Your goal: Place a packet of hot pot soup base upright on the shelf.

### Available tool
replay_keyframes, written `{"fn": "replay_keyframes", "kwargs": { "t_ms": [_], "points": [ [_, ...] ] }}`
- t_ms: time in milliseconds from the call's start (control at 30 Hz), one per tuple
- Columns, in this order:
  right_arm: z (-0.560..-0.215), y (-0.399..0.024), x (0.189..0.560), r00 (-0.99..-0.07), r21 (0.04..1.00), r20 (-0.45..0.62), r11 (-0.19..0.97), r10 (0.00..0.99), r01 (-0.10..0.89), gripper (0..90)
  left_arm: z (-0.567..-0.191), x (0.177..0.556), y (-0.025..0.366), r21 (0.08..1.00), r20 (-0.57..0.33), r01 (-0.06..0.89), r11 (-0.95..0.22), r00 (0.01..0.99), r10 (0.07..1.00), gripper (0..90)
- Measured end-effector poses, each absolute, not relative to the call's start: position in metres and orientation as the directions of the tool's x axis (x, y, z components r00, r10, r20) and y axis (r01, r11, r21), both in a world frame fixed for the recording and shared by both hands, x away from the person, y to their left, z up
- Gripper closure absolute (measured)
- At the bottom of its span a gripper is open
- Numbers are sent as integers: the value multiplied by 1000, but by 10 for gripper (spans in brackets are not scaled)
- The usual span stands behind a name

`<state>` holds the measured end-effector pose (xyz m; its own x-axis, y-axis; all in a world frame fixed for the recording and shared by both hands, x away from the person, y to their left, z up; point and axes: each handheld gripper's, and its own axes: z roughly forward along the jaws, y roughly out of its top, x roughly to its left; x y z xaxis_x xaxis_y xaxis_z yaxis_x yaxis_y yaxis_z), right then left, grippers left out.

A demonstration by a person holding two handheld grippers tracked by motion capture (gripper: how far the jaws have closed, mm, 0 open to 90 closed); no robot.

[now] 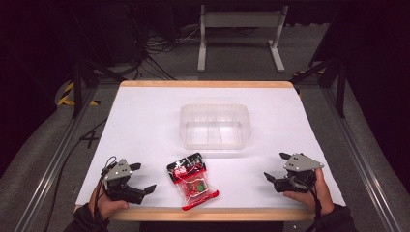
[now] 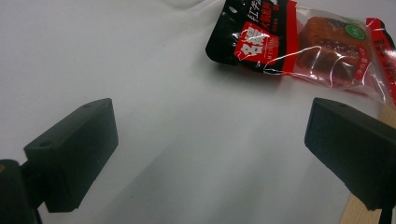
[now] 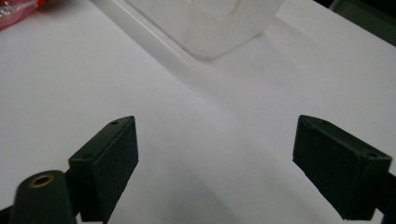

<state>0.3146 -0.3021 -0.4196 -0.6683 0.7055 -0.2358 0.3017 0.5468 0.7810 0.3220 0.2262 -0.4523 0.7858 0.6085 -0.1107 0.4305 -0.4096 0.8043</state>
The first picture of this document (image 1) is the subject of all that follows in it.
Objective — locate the aluminium floor rail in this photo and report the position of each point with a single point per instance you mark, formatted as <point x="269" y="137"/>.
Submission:
<point x="361" y="154"/>
<point x="48" y="167"/>

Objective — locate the clear plastic container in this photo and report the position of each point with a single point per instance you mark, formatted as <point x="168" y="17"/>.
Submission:
<point x="215" y="127"/>

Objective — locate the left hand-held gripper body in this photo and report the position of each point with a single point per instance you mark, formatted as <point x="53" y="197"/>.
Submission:
<point x="120" y="180"/>

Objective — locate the person's left hand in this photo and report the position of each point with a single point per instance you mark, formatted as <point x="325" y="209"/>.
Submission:
<point x="104" y="206"/>

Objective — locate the yellow black hazard tape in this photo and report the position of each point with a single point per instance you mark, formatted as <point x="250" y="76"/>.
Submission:
<point x="66" y="95"/>

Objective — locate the black metal stand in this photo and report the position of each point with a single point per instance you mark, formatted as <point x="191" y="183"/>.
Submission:
<point x="338" y="83"/>
<point x="77" y="87"/>

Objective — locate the red snack packet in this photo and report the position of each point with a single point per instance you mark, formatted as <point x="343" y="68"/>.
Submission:
<point x="192" y="182"/>

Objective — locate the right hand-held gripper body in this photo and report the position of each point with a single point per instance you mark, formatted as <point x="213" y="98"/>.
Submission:
<point x="299" y="164"/>

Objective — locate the person's right hand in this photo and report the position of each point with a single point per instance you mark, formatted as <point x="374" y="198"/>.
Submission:
<point x="322" y="195"/>

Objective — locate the black tape cross mark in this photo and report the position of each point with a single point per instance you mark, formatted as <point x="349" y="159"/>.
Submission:
<point x="89" y="138"/>

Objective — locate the white metal stand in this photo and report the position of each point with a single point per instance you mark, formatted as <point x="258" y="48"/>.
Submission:
<point x="241" y="20"/>

